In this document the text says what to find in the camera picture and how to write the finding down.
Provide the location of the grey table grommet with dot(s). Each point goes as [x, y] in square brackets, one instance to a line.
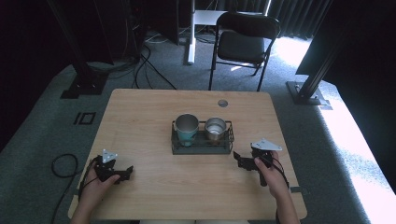
[223, 103]

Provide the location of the person's left hand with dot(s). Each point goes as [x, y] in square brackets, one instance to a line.
[95, 186]

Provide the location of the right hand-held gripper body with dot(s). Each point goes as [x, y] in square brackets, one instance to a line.
[261, 149]

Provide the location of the plain steel cup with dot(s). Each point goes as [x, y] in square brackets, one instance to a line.
[215, 129]

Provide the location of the black folding chair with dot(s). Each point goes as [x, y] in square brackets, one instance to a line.
[241, 46]

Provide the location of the black metal stand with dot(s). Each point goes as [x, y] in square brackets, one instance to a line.
[308, 87]
[82, 77]

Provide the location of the teal steel cup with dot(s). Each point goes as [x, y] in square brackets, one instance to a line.
[186, 127]

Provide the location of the dark curtain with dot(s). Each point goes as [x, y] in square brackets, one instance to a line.
[295, 15]

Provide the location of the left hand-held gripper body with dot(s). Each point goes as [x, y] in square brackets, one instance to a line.
[106, 165]

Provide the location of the person's right hand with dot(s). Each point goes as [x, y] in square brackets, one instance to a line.
[274, 177]

